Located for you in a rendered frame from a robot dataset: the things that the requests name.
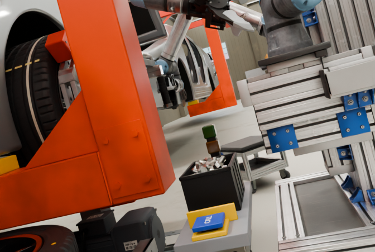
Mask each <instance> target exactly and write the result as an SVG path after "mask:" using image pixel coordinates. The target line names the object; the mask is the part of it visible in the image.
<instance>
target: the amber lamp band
mask: <svg viewBox="0 0 375 252"><path fill-rule="evenodd" d="M206 147H207V150H208V153H209V154H213V153H218V152H220V151H221V147H220V143H219V139H216V140H214V141H209V142H206Z"/></svg>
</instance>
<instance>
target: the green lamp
mask: <svg viewBox="0 0 375 252"><path fill-rule="evenodd" d="M202 131H203V135H204V139H209V138H212V137H216V136H217V131H216V128H215V125H214V124H211V125H206V126H203V127H202Z"/></svg>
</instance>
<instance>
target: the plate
mask: <svg viewBox="0 0 375 252"><path fill-rule="evenodd" d="M228 227H229V219H228V218H227V219H225V220H224V225H223V227H220V228H218V229H217V230H212V231H206V232H195V233H193V236H192V238H191V239H192V241H199V240H205V239H210V238H214V237H220V236H225V235H227V233H228Z"/></svg>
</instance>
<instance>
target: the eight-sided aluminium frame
mask: <svg viewBox="0 0 375 252"><path fill-rule="evenodd" d="M58 79H59V85H60V87H61V91H62V94H63V98H64V101H65V105H66V109H68V108H69V107H70V105H71V104H72V103H73V101H74V98H76V97H77V96H78V94H79V93H80V91H81V87H80V83H79V79H78V75H77V73H76V69H75V65H74V61H73V59H71V60H67V61H64V62H61V66H60V70H59V71H58ZM70 86H71V87H72V90H73V94H74V98H73V94H72V91H71V88H70Z"/></svg>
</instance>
